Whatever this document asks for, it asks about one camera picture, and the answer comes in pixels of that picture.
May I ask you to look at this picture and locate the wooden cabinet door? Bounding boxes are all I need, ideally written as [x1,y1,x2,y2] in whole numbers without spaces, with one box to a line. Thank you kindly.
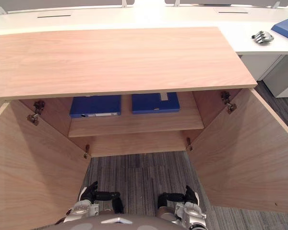
[190,88,288,214]
[0,100,91,230]

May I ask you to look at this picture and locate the white curved office desk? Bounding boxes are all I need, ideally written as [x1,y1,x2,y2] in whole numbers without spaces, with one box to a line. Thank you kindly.
[0,0,288,56]

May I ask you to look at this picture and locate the light wooden office cabinet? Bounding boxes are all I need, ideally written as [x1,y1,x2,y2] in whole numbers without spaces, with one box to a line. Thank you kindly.
[0,26,258,159]

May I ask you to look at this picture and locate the blue file folder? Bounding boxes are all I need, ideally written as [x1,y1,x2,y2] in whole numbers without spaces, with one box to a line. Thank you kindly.
[270,17,288,45]
[131,92,181,115]
[69,94,122,118]

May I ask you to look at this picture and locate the silver robot torso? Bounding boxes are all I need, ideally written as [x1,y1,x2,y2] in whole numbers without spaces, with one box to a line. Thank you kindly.
[41,210,183,230]

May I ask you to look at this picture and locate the wooden cabinet shelf board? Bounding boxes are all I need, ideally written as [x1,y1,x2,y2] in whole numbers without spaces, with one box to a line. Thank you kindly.
[68,112,205,138]

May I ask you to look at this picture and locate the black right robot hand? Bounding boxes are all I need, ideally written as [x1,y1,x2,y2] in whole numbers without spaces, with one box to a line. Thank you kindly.
[157,185,200,208]

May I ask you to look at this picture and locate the grey desk divider panel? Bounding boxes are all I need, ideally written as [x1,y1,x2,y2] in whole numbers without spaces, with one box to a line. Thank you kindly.
[165,0,288,8]
[0,0,135,13]

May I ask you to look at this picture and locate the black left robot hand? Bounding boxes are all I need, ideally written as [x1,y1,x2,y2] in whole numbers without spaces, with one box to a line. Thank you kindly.
[79,181,124,214]

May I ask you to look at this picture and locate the silver robotic hand model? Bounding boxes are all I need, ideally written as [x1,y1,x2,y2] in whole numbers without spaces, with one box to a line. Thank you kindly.
[251,30,275,45]

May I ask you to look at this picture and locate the white desk pedestal cabinet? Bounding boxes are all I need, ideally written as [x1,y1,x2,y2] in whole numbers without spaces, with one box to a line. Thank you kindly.
[238,54,288,99]

